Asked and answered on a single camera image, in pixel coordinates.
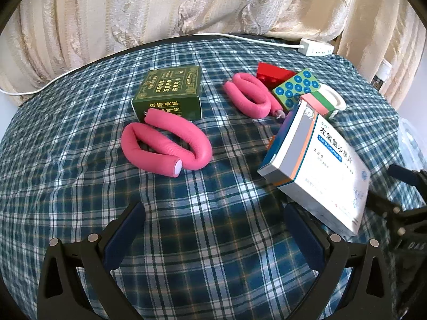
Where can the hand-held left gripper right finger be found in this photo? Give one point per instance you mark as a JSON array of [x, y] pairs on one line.
[[303, 236]]

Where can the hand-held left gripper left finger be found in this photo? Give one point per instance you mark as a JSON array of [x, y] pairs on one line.
[[123, 236]]

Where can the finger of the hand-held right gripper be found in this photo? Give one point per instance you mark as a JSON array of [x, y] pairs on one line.
[[408, 175], [387, 206]]

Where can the white medicine box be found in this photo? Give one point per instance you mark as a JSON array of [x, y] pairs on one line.
[[320, 160]]

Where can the orange building block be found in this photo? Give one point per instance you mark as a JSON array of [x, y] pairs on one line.
[[271, 143]]

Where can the white tape roll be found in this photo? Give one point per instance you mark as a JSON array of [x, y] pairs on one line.
[[341, 101]]

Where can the pink foam hair roller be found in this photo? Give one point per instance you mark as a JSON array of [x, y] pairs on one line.
[[247, 80], [200, 150]]

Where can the green tile with blue circles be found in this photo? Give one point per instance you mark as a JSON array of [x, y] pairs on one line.
[[295, 88]]

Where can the dark green printed box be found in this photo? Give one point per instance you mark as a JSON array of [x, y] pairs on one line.
[[170, 86]]

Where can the red building block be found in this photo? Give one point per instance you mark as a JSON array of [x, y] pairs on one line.
[[267, 71]]

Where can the blue plaid tablecloth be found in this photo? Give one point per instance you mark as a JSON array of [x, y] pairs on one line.
[[213, 206]]

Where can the pink and green block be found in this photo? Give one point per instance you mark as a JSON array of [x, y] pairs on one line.
[[317, 101]]

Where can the cream embossed curtain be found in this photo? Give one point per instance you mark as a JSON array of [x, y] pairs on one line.
[[377, 23]]

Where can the cream striped damask curtain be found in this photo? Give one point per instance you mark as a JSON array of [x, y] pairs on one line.
[[133, 6]]

